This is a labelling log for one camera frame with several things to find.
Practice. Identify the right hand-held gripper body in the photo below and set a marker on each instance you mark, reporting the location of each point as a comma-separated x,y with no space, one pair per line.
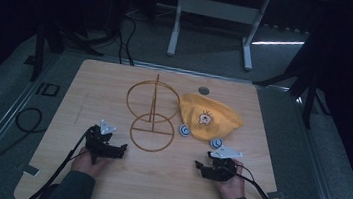
222,169

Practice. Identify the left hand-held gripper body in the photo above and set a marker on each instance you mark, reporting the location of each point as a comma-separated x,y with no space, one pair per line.
100,146

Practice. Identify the yellow hat with cartoon print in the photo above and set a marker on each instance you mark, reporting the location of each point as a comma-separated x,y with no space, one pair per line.
211,117

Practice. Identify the person's right hand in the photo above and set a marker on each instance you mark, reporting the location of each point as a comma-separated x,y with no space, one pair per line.
233,188

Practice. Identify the person's left hand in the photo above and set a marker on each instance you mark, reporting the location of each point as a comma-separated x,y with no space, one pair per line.
87,166

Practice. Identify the round blue white disc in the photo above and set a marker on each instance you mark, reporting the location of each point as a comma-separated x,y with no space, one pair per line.
216,143
184,130

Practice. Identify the grey tape piece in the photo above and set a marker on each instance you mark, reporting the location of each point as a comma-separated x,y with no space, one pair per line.
276,195
31,170

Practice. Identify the grey round table grommet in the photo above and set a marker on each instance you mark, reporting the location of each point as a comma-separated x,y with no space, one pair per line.
203,90

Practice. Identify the black tripod stand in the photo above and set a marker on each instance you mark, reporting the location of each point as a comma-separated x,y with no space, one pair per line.
310,88
39,50

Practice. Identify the black rectangular floor bracket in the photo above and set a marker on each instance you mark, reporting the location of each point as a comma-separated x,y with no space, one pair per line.
48,89

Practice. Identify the white metal table frame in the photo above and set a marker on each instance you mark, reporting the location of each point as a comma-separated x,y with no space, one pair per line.
220,10

